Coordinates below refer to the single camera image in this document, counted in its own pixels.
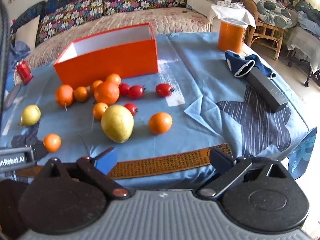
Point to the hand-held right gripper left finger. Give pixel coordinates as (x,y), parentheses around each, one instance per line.
(106,160)

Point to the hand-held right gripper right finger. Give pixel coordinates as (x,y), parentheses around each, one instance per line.
(220,160)

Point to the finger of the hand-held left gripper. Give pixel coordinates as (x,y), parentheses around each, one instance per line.
(38,150)

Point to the small orange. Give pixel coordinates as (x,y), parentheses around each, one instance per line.
(113,78)
(52,142)
(95,85)
(100,110)
(81,94)

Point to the large yellow pear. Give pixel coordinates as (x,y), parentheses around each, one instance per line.
(117,123)

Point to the red cherry tomato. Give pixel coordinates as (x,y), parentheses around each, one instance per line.
(135,91)
(164,90)
(124,89)
(131,108)

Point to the medium orange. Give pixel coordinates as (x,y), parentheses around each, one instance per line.
(64,95)
(160,123)

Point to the large orange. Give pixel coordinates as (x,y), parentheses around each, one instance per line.
(106,93)

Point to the orange cardboard box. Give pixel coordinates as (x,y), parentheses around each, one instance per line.
(112,60)

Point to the brown patterned mat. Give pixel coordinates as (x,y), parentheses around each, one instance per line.
(160,165)

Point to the grey oval case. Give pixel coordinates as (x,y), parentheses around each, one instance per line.
(11,96)

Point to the red drink can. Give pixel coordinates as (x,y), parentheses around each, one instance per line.
(23,72)

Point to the long grey box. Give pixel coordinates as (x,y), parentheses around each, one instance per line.
(268,92)

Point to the blue printed tablecloth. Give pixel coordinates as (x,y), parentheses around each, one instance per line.
(200,67)

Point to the navy blue cloth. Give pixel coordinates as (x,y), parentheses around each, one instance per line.
(235,60)

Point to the light blue cloth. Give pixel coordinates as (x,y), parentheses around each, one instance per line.
(18,50)

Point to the white pillow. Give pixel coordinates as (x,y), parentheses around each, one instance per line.
(28,33)

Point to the sofa with quilted cover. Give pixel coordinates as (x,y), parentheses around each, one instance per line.
(125,20)

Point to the white draped rolling chair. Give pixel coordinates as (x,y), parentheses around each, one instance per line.
(305,42)

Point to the white cloth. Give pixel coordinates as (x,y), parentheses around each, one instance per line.
(217,11)

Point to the wicker chair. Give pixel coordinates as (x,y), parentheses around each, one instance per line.
(250,7)

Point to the stack of white packets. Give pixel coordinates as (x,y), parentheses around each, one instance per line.
(226,2)

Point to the leaf print chair cushion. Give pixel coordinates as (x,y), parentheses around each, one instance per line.
(272,10)

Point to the pile of clothes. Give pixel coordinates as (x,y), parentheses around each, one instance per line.
(307,15)

